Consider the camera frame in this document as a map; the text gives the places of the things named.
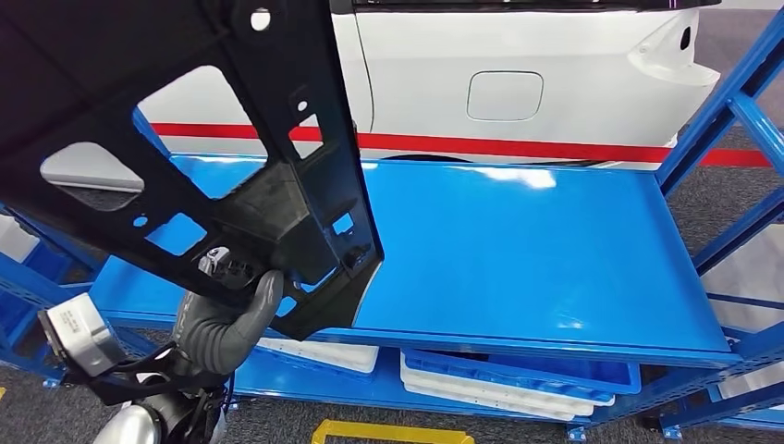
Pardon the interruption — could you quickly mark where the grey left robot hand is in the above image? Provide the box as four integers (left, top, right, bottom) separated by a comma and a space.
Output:
197, 246, 287, 350

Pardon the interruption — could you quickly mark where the black plastic car panel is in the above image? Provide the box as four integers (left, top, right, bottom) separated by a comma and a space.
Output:
0, 0, 386, 342

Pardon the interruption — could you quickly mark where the yellow floor tape square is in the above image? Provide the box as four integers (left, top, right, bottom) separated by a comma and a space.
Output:
311, 419, 476, 444

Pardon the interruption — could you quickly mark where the red barrier belt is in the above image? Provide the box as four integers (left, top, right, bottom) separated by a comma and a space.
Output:
150, 122, 773, 168

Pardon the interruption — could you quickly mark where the blue plastic crate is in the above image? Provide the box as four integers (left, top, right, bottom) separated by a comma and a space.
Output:
400, 348, 643, 397

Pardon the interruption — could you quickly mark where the white car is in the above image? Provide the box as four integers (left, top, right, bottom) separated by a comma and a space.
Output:
39, 0, 722, 194

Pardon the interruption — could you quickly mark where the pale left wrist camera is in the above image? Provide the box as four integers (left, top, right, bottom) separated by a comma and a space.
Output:
36, 292, 128, 378

